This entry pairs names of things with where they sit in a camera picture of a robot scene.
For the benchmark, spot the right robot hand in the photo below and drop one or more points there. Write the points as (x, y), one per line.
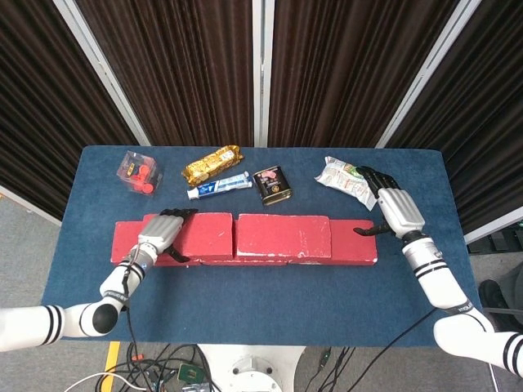
(400, 212)

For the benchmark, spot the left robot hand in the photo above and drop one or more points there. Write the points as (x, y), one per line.
(157, 232)

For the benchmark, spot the red brick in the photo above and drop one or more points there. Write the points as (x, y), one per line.
(351, 245)
(282, 234)
(208, 237)
(245, 261)
(124, 241)

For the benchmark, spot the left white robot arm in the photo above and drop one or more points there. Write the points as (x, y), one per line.
(69, 320)

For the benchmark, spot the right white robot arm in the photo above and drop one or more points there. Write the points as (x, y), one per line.
(445, 281)

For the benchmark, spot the clear box with red caps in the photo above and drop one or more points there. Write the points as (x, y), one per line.
(139, 175)

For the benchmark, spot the white snack bag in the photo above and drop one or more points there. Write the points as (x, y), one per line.
(343, 179)

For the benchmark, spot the blue white toothpaste box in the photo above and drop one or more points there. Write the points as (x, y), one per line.
(218, 185)

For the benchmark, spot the gold snack package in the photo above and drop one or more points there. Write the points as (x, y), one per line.
(212, 163)

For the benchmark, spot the blue felt table cover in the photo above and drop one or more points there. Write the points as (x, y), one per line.
(253, 302)

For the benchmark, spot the black tin can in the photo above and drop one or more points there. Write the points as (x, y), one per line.
(271, 185)

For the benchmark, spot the brown pleated curtain panel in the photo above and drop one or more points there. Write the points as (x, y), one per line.
(486, 122)
(180, 69)
(343, 69)
(37, 102)

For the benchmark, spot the black shoe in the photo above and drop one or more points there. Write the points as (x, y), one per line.
(496, 298)

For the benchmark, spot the grey trouser leg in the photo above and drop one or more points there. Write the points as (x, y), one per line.
(514, 288)

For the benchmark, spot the green circuit board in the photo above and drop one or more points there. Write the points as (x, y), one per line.
(190, 372)

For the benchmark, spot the grey partition post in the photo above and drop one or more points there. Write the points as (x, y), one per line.
(102, 73)
(433, 69)
(260, 73)

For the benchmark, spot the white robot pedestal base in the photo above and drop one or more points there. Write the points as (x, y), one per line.
(249, 367)

